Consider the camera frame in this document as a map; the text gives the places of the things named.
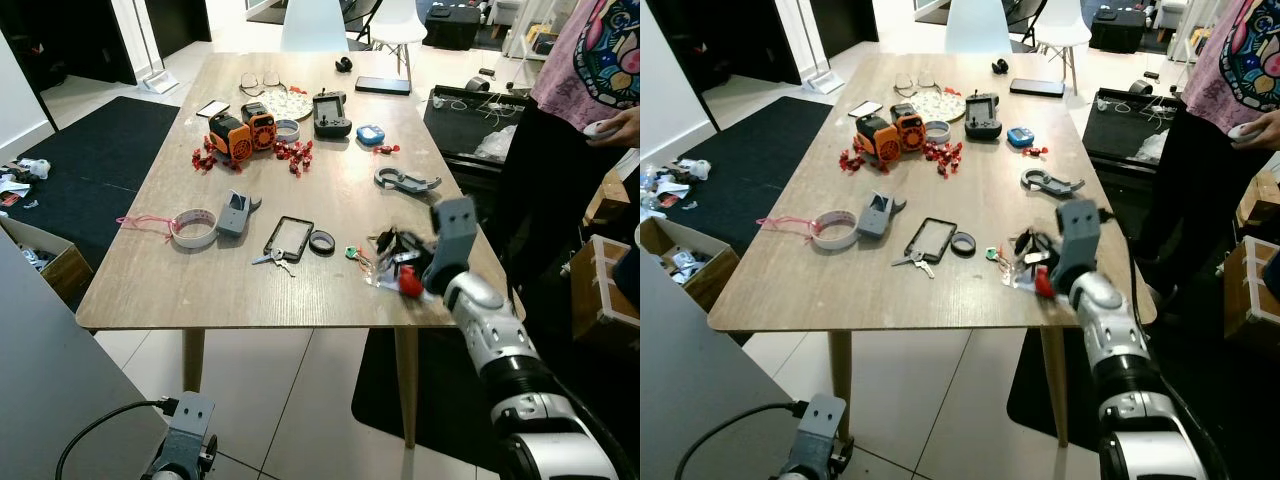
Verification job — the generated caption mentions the black floor mat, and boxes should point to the black floor mat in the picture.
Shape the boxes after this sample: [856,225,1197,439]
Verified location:
[0,96,182,246]
[1006,328,1111,471]
[655,96,836,256]
[350,325,521,471]

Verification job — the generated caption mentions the white shelf with items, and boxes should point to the white shelf with items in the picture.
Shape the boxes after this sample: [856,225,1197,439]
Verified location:
[505,0,581,61]
[1160,0,1221,61]

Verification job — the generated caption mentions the person's hand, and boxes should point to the person's hand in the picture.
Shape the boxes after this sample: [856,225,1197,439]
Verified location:
[597,106,641,147]
[1240,110,1280,149]

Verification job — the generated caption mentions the small brown box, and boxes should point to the small brown box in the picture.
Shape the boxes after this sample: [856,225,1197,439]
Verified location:
[1237,172,1280,229]
[585,170,631,226]

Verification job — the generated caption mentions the person in patterned shirt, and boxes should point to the person in patterned shirt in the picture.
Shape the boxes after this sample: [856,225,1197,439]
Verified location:
[1140,0,1280,301]
[490,0,641,331]

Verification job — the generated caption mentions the round patterned plate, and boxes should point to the round patterned plate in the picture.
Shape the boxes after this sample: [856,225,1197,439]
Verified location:
[910,88,969,123]
[262,86,319,122]

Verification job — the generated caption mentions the black remote controller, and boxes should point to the black remote controller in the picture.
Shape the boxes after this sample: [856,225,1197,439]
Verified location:
[312,90,353,139]
[964,92,1003,141]

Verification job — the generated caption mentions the white crumpled packaging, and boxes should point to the white crumpled packaging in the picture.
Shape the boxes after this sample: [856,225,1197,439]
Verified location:
[0,155,51,211]
[640,158,711,211]

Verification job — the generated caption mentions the black cabinet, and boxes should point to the black cabinet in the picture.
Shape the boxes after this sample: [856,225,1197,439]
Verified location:
[640,0,791,91]
[0,0,136,91]

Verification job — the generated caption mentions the grey plastic dispenser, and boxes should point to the grey plastic dispenser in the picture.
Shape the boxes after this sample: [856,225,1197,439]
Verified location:
[856,191,907,240]
[216,190,264,239]

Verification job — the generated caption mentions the black bag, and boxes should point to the black bag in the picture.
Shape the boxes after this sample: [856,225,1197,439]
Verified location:
[1090,8,1147,53]
[425,5,483,51]

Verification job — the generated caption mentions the red wrapped candies pile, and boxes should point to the red wrapped candies pile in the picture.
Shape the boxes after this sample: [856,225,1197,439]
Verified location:
[922,140,966,179]
[190,135,229,176]
[838,140,876,177]
[272,138,316,178]

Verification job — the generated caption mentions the white chair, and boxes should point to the white chair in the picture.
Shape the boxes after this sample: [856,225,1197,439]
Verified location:
[368,0,429,86]
[280,0,351,53]
[945,0,1013,54]
[1033,0,1093,96]

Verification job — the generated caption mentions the black door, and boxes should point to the black door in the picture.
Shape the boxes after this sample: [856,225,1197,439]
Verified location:
[145,0,213,58]
[810,0,873,58]

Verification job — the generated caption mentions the black side table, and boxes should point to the black side table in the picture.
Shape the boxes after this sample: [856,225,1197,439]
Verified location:
[1083,88,1191,166]
[423,86,536,181]

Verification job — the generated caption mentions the wide white tape roll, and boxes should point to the wide white tape roll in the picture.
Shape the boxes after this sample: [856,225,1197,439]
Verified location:
[810,209,860,251]
[170,208,220,250]

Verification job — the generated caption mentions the keys with red tag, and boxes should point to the keys with red tag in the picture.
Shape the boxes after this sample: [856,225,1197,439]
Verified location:
[370,228,425,300]
[1008,230,1057,301]

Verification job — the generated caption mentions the light wooden table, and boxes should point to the light wooden table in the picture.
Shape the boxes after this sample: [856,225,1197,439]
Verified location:
[75,50,528,449]
[707,50,1159,449]

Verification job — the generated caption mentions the orange black device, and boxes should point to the orange black device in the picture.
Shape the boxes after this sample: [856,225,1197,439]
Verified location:
[891,102,926,151]
[856,114,901,164]
[208,113,253,164]
[241,101,277,151]

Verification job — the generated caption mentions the silver keys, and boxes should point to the silver keys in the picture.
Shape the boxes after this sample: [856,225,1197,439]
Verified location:
[252,248,297,277]
[892,250,937,279]

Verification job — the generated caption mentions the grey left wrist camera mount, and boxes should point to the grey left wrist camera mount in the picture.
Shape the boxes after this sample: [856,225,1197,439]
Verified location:
[165,391,216,480]
[797,393,849,480]

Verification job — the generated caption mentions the open cardboard box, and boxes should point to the open cardboard box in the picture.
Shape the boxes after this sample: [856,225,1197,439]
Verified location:
[640,217,738,311]
[0,215,96,309]

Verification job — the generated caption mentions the wooden crate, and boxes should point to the wooden crate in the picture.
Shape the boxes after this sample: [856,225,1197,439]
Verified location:
[570,235,641,351]
[1224,237,1280,346]

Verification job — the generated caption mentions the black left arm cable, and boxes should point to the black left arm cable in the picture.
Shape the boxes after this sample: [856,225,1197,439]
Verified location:
[55,397,179,480]
[673,400,809,480]

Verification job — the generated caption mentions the grey plastic clamp tool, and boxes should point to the grey plastic clamp tool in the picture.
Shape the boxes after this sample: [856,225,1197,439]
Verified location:
[1021,168,1087,196]
[375,167,443,195]

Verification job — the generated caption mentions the black framed smartphone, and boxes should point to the black framed smartphone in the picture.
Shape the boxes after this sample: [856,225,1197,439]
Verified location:
[905,217,958,264]
[264,216,315,263]

